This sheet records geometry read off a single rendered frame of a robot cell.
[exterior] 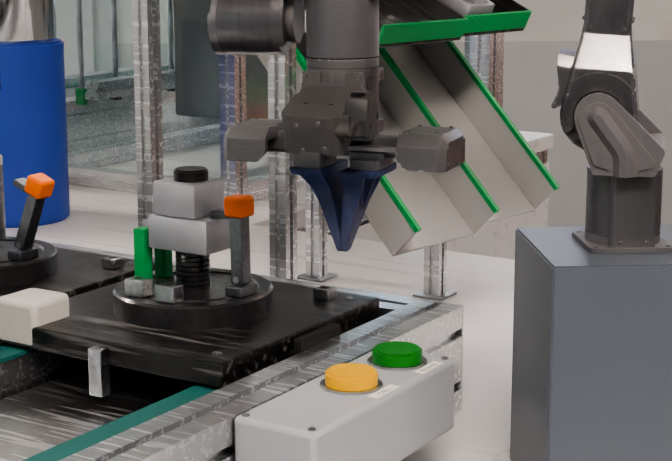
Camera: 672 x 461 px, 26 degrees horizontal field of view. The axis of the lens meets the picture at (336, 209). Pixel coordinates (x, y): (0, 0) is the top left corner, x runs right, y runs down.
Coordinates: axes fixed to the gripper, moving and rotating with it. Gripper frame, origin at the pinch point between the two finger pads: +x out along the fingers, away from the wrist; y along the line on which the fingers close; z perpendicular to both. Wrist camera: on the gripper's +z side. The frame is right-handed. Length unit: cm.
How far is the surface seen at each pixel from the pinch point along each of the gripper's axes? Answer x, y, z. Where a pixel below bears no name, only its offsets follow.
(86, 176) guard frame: 20, -87, -105
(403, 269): 22, -18, -68
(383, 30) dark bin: -12.6, -4.5, -22.4
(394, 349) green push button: 10.7, 5.0, 1.9
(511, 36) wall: 16, -84, -379
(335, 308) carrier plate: 10.8, -4.1, -8.6
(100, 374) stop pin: 13.2, -17.7, 8.9
